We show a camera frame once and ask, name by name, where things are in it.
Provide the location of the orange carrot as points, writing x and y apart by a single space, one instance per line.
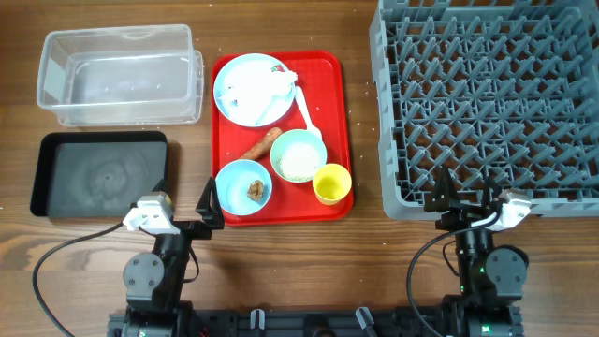
263 147

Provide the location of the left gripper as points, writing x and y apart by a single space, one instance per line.
211 216

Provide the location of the brown food scrap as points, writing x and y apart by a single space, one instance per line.
256 191

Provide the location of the clear plastic waste bin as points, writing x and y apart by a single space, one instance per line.
130 75

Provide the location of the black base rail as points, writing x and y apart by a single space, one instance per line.
361 322

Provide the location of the green bowl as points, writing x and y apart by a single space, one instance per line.
294 136

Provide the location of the black plastic tray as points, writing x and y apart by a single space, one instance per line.
97 174

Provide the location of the white rice pile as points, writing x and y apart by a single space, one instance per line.
299 162

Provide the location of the grey dishwasher rack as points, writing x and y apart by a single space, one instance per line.
501 90

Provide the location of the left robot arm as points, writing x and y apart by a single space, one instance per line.
154 280

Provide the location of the light blue plate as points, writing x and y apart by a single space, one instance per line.
243 105

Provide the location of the red serving tray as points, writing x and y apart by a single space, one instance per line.
321 79

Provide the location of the white napkin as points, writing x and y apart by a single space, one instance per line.
259 82

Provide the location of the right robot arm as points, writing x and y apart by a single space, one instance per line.
491 276

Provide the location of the yellow cup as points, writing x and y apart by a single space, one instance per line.
332 183

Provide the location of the light blue bowl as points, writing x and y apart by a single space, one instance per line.
233 182

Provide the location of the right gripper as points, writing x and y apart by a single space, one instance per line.
462 216

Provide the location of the white plastic spoon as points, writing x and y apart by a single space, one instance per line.
304 111

